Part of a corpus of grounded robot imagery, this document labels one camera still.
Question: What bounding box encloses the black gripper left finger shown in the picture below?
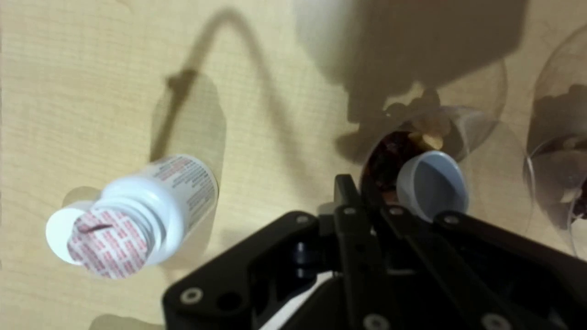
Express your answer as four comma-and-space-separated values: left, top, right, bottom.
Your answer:
160, 172, 395, 330

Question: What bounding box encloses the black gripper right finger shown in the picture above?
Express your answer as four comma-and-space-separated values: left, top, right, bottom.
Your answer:
357, 179, 587, 330

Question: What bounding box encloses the light blue plastic spoon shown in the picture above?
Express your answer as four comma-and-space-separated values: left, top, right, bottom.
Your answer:
395, 148, 472, 225

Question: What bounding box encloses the white pill bottle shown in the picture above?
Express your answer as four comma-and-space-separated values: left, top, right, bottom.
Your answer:
65, 152, 223, 282

